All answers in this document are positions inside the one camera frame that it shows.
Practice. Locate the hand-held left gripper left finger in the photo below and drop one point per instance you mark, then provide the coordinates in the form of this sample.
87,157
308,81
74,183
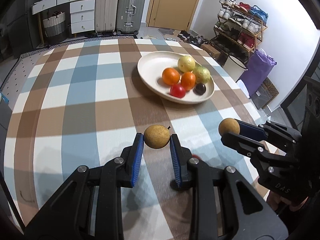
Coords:
137,160

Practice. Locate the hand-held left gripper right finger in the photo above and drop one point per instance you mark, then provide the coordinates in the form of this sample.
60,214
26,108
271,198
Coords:
176,162

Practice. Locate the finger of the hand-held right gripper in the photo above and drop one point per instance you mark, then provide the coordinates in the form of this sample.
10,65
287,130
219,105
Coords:
251,131
240,143

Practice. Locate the brown round fruit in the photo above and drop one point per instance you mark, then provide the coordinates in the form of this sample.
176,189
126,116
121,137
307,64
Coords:
228,127
156,136

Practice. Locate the red tomato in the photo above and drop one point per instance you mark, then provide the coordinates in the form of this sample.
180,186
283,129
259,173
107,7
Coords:
177,91
196,157

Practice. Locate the green apple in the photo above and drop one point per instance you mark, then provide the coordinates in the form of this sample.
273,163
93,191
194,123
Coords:
202,74

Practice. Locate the orange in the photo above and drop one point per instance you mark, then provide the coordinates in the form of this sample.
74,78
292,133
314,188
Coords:
170,76
188,80

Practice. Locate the cream round plate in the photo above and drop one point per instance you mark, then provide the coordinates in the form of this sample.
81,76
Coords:
152,72

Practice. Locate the yellow-green apple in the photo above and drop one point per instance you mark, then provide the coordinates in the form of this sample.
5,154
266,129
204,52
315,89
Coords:
186,63

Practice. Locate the person's right hand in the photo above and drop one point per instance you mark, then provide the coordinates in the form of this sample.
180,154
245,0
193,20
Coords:
280,202

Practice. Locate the patterned brown floor mat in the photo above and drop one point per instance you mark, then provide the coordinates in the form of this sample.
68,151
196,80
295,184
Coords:
268,91

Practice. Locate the white paper sheet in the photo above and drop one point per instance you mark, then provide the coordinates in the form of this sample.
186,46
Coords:
242,87

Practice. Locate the purple bag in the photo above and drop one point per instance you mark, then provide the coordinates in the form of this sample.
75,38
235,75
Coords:
258,70

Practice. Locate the dark plum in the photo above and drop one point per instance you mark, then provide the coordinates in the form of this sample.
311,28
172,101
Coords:
200,88

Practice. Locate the white bin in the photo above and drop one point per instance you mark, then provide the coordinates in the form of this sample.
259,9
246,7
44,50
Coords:
236,66

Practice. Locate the brown cardboard box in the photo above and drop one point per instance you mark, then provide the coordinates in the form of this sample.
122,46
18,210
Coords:
213,52

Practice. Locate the wooden shoe rack with shoes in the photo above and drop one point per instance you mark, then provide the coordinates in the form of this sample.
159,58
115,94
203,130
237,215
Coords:
245,22

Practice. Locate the pile of scattered shoes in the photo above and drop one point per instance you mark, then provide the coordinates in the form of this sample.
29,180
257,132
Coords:
192,38

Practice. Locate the beige floor cloth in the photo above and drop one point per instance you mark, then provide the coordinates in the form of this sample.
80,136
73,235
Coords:
150,37

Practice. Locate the brown door mat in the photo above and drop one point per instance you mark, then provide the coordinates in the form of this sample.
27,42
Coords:
166,31

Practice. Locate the silver suitcase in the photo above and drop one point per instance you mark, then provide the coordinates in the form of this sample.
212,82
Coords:
130,10

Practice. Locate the yellow wooden door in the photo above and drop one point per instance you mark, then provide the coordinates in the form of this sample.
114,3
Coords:
172,2

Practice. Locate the beige suitcase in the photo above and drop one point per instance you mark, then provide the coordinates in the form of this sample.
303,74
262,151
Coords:
106,10

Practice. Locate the woven basket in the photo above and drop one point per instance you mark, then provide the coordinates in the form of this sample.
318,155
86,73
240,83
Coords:
53,27

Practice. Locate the white drawer cabinet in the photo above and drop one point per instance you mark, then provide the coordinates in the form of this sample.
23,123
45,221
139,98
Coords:
81,12

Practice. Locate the grey fridge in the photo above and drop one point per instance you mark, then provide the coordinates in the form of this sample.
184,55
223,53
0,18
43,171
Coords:
17,35

